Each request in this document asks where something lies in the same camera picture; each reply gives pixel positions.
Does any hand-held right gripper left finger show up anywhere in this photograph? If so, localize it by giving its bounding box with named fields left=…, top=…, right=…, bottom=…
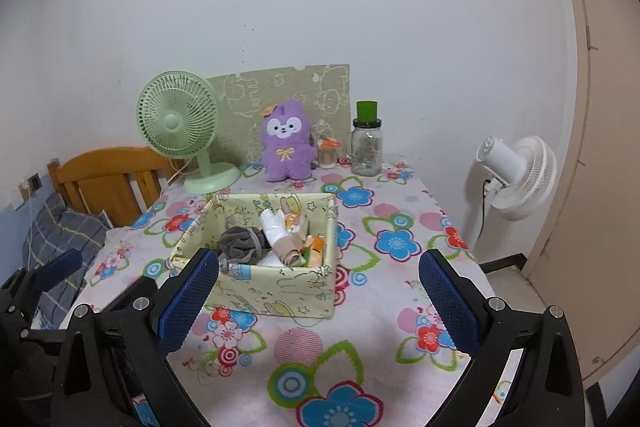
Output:
left=50, top=248, right=219, bottom=427

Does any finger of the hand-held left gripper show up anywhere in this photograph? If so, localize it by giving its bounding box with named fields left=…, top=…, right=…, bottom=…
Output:
left=0, top=249, right=84, bottom=333
left=92, top=277, right=159, bottom=314

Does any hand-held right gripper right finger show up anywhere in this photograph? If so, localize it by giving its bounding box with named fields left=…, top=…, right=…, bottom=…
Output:
left=419, top=249, right=586, bottom=427

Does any grey soft cloth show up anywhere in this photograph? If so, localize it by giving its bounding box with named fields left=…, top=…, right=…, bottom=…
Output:
left=217, top=225, right=273, bottom=278

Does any yellow cartoon printed box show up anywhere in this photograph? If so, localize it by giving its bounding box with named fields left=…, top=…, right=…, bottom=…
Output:
left=170, top=193, right=337, bottom=319

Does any white tissue pack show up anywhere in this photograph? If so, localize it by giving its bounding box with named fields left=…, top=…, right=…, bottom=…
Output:
left=260, top=208, right=292, bottom=253

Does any beige cloth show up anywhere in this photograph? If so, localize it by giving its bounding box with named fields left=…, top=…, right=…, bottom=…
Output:
left=272, top=232, right=309, bottom=267

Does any orange tissue pack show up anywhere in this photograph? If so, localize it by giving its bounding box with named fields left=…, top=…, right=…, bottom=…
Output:
left=302, top=235, right=327, bottom=268

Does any grey plaid pillow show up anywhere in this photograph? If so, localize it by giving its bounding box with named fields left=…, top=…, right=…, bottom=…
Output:
left=20, top=194, right=112, bottom=323

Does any white standing fan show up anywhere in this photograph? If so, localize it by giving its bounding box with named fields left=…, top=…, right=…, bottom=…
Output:
left=465, top=135, right=557, bottom=259

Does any green desk fan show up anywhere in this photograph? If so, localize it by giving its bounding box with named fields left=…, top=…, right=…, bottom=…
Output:
left=136, top=71, right=242, bottom=195

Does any glass jar with green lid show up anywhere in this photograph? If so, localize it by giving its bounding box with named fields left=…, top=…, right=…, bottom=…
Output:
left=350, top=101, right=384, bottom=178

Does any purple plush toy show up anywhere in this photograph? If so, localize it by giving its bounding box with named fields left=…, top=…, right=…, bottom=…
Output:
left=259, top=102, right=317, bottom=184

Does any small clear swab jar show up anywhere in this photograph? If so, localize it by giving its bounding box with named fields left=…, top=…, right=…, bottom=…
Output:
left=316, top=137, right=341, bottom=170

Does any green patterned board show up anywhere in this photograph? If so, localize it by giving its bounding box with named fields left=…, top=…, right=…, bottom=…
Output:
left=206, top=64, right=351, bottom=165

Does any wall socket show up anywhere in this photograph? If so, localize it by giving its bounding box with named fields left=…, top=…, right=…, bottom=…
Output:
left=19, top=174, right=44, bottom=204

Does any black fan cable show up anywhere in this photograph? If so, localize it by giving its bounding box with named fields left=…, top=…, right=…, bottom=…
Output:
left=478, top=178, right=494, bottom=242

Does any white fan cord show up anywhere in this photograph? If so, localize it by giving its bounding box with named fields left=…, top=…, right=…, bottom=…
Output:
left=167, top=158, right=193, bottom=188

